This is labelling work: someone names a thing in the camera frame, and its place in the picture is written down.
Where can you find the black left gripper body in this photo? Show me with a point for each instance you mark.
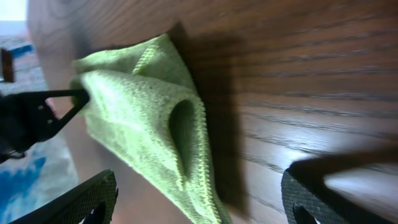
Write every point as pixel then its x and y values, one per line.
pixel 16 126

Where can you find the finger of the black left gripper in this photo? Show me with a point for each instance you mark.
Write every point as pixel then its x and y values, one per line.
pixel 45 123

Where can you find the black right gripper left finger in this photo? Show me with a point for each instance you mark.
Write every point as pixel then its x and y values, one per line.
pixel 93 201

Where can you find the light green microfiber cloth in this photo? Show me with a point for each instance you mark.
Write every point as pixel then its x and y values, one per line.
pixel 144 108

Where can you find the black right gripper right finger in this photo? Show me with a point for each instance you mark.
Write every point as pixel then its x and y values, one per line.
pixel 306 199

